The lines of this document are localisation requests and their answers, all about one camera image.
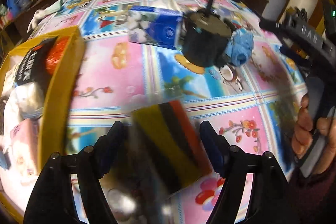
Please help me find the bare right hand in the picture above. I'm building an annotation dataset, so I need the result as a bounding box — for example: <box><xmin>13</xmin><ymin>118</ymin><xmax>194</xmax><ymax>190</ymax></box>
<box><xmin>291</xmin><ymin>93</ymin><xmax>336</xmax><ymax>175</ymax></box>

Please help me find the black round motor device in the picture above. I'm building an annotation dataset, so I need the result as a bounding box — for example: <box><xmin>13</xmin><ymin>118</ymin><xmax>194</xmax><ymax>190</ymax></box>
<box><xmin>182</xmin><ymin>0</ymin><xmax>236</xmax><ymax>68</ymax></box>

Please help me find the yellow cardboard box tray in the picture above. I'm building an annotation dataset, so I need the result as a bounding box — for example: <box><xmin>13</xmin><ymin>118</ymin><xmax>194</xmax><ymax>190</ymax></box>
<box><xmin>0</xmin><ymin>25</ymin><xmax>86</xmax><ymax>224</ymax></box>

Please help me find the black wipes package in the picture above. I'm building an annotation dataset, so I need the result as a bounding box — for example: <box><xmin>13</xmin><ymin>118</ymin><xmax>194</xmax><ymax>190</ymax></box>
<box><xmin>15</xmin><ymin>36</ymin><xmax>58</xmax><ymax>90</ymax></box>

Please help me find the blue thermos jug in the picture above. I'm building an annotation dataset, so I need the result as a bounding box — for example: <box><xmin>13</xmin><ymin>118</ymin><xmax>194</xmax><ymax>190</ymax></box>
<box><xmin>6</xmin><ymin>0</ymin><xmax>31</xmax><ymax>18</ymax></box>

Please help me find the red plastic bag bundle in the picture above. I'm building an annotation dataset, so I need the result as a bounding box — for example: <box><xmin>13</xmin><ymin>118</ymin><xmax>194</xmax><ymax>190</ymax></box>
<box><xmin>46</xmin><ymin>36</ymin><xmax>70</xmax><ymax>75</ymax></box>

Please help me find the white towel cloth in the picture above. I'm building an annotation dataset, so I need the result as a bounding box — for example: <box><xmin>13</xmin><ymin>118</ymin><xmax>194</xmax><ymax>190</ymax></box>
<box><xmin>3</xmin><ymin>82</ymin><xmax>45</xmax><ymax>135</ymax></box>

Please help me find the blue facial tissue pack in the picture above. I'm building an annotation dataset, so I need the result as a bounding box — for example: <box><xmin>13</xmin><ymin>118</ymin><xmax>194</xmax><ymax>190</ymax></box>
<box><xmin>127</xmin><ymin>6</ymin><xmax>183</xmax><ymax>50</ymax></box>

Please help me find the pink tissue pack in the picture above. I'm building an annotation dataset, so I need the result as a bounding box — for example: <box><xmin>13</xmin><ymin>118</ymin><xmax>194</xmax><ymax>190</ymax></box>
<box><xmin>10</xmin><ymin>119</ymin><xmax>39</xmax><ymax>185</ymax></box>

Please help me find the white rubber glove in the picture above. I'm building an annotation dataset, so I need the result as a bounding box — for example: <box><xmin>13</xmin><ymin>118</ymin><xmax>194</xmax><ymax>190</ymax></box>
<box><xmin>27</xmin><ymin>0</ymin><xmax>63</xmax><ymax>33</ymax></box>

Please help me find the blue knitted sock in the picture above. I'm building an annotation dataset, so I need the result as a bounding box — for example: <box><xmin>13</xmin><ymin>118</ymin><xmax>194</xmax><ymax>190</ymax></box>
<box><xmin>224</xmin><ymin>28</ymin><xmax>254</xmax><ymax>67</ymax></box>

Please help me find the yellow black red sponge pack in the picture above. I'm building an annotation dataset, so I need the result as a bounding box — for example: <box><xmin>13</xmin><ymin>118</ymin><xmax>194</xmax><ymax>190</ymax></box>
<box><xmin>131</xmin><ymin>100</ymin><xmax>212</xmax><ymax>196</ymax></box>

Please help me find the colourful printed tablecloth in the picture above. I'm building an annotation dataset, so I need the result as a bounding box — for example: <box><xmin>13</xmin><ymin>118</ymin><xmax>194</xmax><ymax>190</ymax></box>
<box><xmin>26</xmin><ymin>0</ymin><xmax>310</xmax><ymax>224</ymax></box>

